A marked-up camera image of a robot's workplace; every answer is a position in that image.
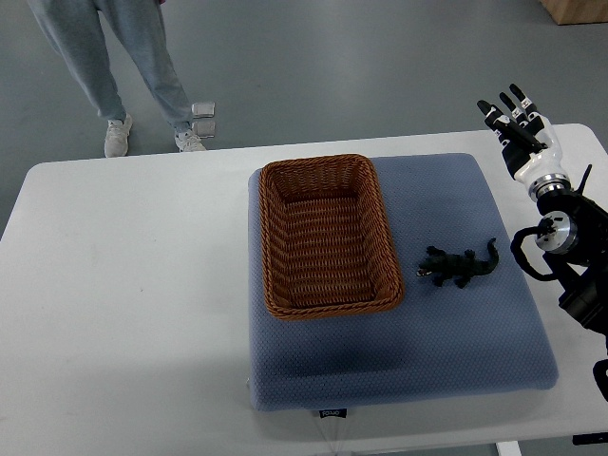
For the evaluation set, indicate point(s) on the upper silver floor plate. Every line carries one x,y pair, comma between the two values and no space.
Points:
202,110

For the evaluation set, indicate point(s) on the dark toy crocodile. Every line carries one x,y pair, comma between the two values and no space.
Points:
462,268

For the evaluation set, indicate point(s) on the wooden box corner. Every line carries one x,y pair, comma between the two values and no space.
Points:
576,12

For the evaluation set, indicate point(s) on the brown wicker basket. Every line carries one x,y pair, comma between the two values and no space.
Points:
326,243

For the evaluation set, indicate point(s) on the white table leg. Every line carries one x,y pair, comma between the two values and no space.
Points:
508,448

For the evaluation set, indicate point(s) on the silver floor plate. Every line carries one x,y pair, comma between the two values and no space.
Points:
205,129
202,110

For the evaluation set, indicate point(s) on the lower silver floor plate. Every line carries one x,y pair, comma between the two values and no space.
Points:
205,129

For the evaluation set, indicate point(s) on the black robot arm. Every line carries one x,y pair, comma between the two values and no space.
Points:
575,249

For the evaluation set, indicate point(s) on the person in grey trousers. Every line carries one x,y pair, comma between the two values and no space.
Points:
74,31

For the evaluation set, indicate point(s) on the black table control panel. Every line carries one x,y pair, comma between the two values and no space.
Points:
587,439

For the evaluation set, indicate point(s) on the blue grey cushion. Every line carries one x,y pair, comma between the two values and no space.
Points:
441,341

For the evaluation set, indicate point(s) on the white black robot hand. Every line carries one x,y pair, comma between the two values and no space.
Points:
530,148

